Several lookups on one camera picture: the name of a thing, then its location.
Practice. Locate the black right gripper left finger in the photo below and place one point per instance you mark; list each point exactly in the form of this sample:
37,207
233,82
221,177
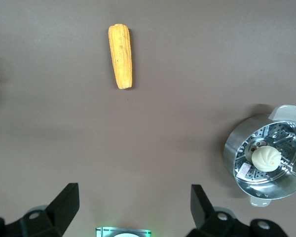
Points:
54,217

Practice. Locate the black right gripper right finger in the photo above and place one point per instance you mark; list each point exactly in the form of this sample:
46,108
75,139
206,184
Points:
212,222

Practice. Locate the yellow corn cob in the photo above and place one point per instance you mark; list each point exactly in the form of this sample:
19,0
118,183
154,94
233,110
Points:
121,56

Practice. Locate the red white label sticker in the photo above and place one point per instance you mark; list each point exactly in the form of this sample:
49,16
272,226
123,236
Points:
244,170

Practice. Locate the white steamed bun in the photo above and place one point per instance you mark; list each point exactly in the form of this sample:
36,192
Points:
265,158

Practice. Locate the perforated steel steamer plate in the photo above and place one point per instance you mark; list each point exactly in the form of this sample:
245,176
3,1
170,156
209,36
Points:
273,133

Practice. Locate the brown table cover sheet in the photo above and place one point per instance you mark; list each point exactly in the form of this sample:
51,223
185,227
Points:
162,111

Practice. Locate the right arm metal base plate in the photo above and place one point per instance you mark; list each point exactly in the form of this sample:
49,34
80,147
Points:
106,232

